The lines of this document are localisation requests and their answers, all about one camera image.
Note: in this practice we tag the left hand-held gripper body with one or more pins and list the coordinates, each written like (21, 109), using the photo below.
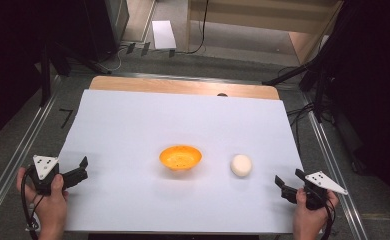
(45, 165)

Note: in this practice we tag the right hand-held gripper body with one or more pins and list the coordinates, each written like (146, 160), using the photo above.
(324, 181)

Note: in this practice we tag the white round bun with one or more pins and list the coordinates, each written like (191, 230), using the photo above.
(241, 165)

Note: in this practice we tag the orange bowl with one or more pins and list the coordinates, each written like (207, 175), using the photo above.
(180, 157)

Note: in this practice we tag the person's right hand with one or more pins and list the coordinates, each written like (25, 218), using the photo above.
(309, 221)

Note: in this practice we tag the person's left hand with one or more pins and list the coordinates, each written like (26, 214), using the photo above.
(51, 208)

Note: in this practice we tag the black tripod stand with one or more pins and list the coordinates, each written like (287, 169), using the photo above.
(318, 86)
(45, 73)

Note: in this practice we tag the white table cover sheet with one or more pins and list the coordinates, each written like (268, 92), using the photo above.
(169, 120)

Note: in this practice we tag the dark cabinet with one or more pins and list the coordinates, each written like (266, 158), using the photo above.
(108, 26)

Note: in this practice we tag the white paper sheet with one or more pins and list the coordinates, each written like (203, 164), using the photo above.
(164, 35)

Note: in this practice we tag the light wooden furniture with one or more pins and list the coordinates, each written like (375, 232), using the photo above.
(266, 20)

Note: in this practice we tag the metal floor rail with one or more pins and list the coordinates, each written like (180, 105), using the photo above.
(333, 166)
(14, 156)

